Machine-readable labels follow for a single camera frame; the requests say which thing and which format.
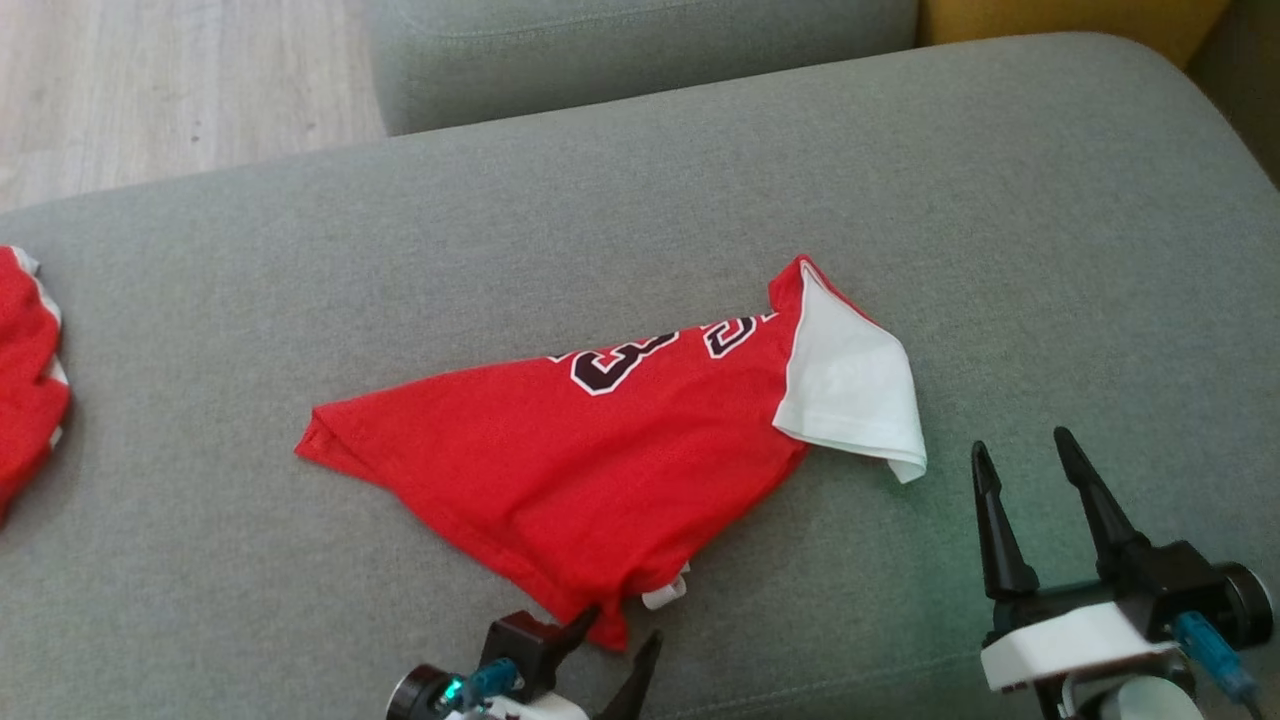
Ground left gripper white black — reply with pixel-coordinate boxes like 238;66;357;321
388;605;664;720

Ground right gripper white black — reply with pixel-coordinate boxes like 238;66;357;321
971;426;1275;693

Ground red basketball jersey white sleeves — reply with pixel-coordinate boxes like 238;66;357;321
295;254;928;653

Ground red shorts with white trim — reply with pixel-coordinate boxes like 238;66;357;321
0;245;73;526

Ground grey fabric sofa seat cushion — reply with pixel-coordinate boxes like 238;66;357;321
0;32;1280;720

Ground yellow cushion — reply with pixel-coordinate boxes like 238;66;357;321
918;0;1233;69

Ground grey fabric sofa side cushion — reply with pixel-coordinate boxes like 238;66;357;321
362;0;921;137

